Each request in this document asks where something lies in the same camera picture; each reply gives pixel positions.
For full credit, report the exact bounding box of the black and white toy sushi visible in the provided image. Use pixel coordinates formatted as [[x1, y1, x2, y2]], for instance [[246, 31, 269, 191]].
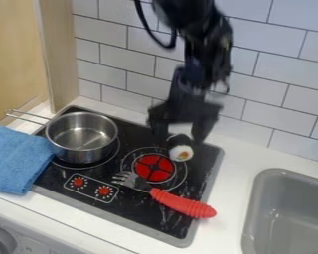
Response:
[[165, 133, 196, 163]]

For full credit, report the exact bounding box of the toy sink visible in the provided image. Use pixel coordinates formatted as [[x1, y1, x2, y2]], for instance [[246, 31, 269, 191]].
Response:
[[239, 168, 318, 254]]

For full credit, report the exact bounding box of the toy stove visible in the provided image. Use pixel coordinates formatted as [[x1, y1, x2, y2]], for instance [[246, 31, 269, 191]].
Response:
[[29, 104, 226, 249]]

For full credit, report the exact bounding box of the silver pot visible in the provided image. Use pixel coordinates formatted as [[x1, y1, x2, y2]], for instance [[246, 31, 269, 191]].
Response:
[[3, 109, 119, 165]]

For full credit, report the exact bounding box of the blue cloth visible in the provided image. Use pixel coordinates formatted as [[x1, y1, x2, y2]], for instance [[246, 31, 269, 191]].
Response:
[[0, 126, 64, 196]]

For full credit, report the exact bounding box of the red handled fork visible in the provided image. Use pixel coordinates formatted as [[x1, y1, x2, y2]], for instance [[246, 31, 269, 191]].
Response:
[[109, 171, 220, 219]]

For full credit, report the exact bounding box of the wooden board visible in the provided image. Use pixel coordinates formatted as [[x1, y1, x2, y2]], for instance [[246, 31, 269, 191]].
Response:
[[0, 0, 81, 129]]

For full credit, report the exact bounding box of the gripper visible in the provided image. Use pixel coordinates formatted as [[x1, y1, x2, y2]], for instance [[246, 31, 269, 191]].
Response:
[[145, 65, 225, 144]]

